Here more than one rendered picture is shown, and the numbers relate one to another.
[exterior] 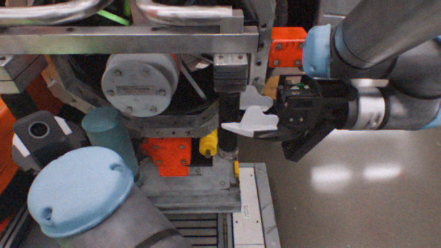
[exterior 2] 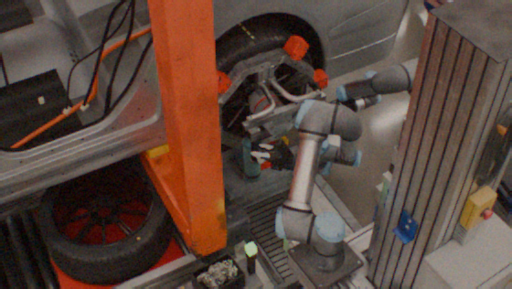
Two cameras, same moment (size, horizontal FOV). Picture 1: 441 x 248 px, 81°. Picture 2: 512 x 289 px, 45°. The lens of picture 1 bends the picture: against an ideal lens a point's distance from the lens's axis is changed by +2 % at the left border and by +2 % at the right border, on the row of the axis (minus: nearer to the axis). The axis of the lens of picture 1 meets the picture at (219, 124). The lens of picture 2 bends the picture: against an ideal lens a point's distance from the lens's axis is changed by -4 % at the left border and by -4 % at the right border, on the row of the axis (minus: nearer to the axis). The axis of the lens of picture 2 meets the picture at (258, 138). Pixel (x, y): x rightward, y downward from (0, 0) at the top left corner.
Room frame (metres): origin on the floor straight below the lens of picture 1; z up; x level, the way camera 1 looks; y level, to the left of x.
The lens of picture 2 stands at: (-1.41, 1.23, 2.98)
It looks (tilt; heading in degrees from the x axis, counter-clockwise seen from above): 47 degrees down; 332
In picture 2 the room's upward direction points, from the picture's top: straight up
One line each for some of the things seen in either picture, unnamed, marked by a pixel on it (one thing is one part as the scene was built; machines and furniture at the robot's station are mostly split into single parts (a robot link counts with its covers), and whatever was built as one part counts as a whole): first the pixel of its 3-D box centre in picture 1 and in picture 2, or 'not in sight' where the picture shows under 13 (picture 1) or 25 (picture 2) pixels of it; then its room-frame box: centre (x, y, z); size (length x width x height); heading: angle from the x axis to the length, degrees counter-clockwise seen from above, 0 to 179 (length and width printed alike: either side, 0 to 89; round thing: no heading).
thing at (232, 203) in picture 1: (186, 174); (247, 175); (0.74, 0.16, 0.13); 0.50 x 0.36 x 0.10; 91
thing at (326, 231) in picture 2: not in sight; (327, 231); (-0.30, 0.35, 0.98); 0.13 x 0.12 x 0.14; 46
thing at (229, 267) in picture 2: not in sight; (218, 279); (-0.03, 0.70, 0.51); 0.20 x 0.14 x 0.13; 96
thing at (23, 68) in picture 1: (13, 63); (250, 130); (0.36, 0.32, 0.93); 0.09 x 0.05 x 0.05; 1
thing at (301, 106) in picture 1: (311, 106); (342, 108); (0.34, -0.16, 0.86); 0.12 x 0.08 x 0.09; 92
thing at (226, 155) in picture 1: (228, 122); not in sight; (0.34, -0.02, 0.83); 0.04 x 0.04 x 0.16
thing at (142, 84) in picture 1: (147, 64); (270, 111); (0.50, 0.16, 0.85); 0.21 x 0.14 x 0.14; 1
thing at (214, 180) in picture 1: (182, 146); (247, 153); (0.74, 0.16, 0.32); 0.40 x 0.30 x 0.28; 91
